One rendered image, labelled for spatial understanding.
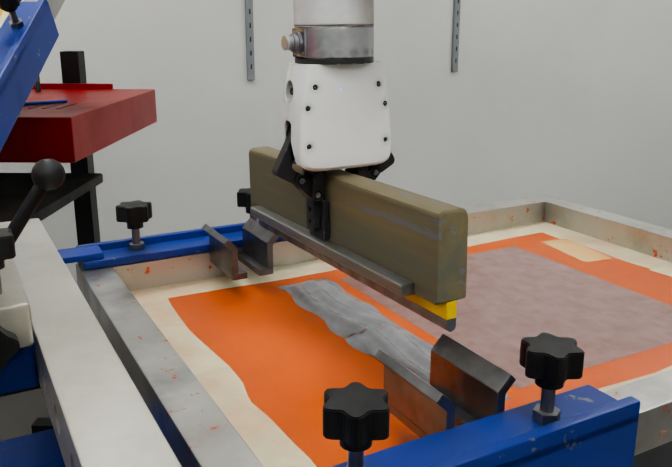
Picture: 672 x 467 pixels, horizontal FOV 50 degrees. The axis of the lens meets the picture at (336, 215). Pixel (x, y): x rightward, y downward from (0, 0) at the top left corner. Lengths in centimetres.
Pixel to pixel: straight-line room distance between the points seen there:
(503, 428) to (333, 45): 35
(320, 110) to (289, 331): 26
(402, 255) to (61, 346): 28
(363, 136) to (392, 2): 244
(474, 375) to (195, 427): 21
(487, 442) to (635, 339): 35
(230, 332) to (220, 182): 206
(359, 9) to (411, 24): 250
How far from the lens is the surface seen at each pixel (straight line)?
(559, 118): 377
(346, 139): 69
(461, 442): 53
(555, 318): 87
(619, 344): 83
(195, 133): 278
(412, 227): 59
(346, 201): 67
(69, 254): 94
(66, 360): 58
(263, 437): 62
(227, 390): 69
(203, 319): 85
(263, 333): 80
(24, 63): 115
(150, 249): 96
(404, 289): 59
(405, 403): 58
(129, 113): 185
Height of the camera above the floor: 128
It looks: 15 degrees down
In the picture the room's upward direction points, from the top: straight up
